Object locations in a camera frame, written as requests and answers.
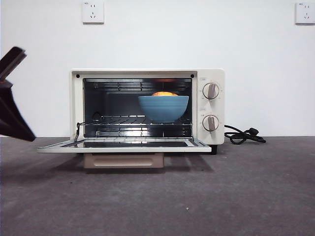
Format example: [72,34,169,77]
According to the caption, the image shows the glass oven door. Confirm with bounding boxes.
[36,137,213,154]

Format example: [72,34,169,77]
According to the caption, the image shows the beige oven door handle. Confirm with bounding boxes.
[83,153,165,169]

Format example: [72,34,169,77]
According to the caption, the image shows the blue ribbed bowl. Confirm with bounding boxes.
[137,95,189,123]

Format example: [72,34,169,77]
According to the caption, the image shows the red yellow apple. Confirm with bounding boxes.
[151,91,179,97]

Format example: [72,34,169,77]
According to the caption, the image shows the white toaster oven body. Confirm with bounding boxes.
[70,68,226,146]

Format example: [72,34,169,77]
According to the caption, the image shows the round oven timer knob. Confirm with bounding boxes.
[202,114,220,132]

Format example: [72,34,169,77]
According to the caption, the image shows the round oven temperature knob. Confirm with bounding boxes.
[202,83,221,100]

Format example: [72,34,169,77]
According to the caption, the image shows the white wall socket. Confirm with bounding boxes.
[82,0,105,25]
[295,1,315,25]

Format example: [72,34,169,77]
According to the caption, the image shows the metal wire oven rack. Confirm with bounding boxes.
[80,115,194,129]

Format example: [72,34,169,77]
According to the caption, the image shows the black oven power cable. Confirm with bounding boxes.
[224,124,267,145]

